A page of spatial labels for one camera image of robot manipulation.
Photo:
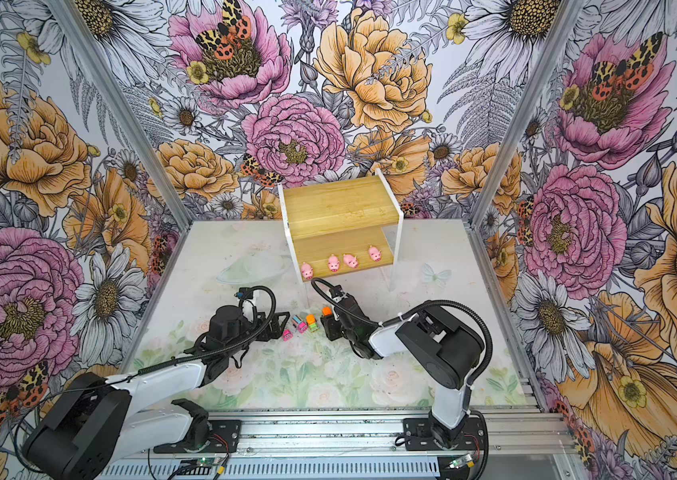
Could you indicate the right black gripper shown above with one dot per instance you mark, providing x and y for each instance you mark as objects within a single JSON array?
[{"x": 328, "y": 327}]

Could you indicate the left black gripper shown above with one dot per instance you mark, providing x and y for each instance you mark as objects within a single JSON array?
[{"x": 277, "y": 330}]

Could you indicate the pink teal toy car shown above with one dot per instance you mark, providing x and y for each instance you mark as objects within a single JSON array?
[{"x": 300, "y": 325}]

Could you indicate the pink toy pig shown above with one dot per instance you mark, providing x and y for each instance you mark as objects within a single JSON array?
[
  {"x": 351, "y": 261},
  {"x": 334, "y": 263},
  {"x": 307, "y": 271},
  {"x": 375, "y": 253}
]

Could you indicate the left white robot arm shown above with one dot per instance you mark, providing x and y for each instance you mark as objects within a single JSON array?
[{"x": 99, "y": 420}]

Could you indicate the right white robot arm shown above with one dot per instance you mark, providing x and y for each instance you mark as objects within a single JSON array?
[{"x": 447, "y": 338}]

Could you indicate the white frame wooden shelf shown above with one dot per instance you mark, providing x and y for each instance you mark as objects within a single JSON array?
[{"x": 343, "y": 217}]

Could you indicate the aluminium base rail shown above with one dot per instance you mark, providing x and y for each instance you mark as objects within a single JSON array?
[{"x": 365, "y": 444}]

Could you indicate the left aluminium corner post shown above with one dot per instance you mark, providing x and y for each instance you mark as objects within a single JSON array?
[{"x": 82, "y": 42}]

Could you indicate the aluminium corner post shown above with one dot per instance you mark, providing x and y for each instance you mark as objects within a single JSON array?
[
  {"x": 560, "y": 32},
  {"x": 82, "y": 42}
]

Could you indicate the right aluminium corner post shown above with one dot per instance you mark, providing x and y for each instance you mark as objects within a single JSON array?
[{"x": 560, "y": 32}]

